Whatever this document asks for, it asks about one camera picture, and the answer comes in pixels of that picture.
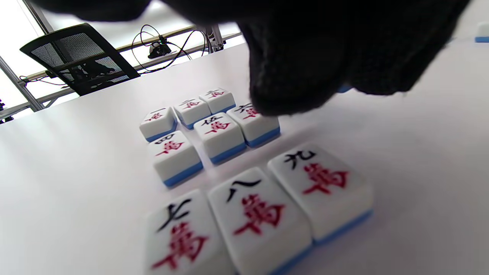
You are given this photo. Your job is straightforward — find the person's left hand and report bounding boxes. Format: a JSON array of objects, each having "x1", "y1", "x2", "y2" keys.
[{"x1": 31, "y1": 0, "x2": 471, "y2": 117}]

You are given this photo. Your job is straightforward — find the white standing desk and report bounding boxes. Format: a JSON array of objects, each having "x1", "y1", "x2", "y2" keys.
[{"x1": 0, "y1": 32, "x2": 243, "y2": 119}]

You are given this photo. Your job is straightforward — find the black mesh office chair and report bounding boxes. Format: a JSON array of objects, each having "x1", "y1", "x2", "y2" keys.
[{"x1": 20, "y1": 23, "x2": 141, "y2": 96}]

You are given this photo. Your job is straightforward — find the black mounted camera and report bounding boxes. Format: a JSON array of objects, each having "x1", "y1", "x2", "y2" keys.
[{"x1": 148, "y1": 36, "x2": 172, "y2": 59}]

